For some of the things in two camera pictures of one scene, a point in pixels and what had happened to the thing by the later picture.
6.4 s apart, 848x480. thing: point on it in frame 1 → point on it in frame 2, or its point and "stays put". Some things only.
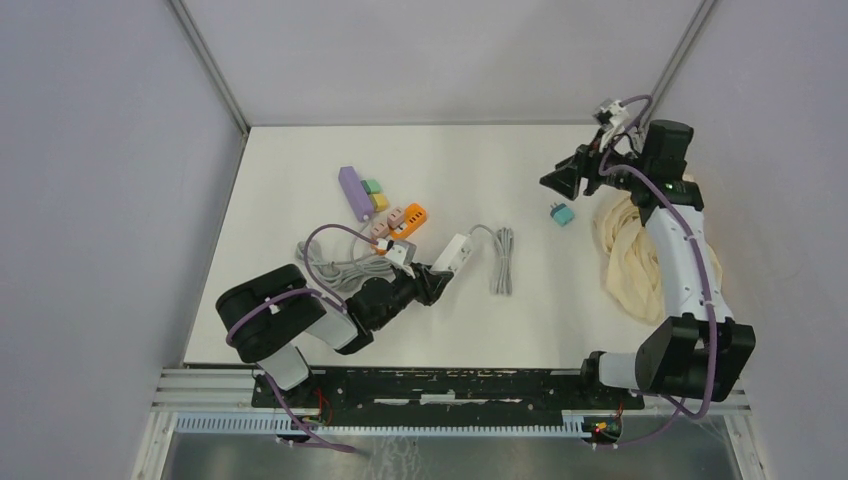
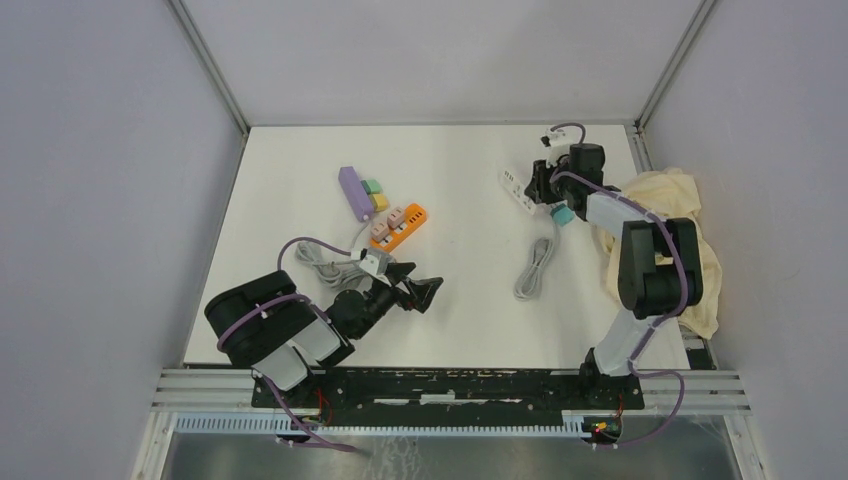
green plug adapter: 371,186 stays put
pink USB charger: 380,230 stays put
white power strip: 455,254 → 517,191
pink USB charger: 396,217 stays put
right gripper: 566,177 → 538,188
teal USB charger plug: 562,214 stays put
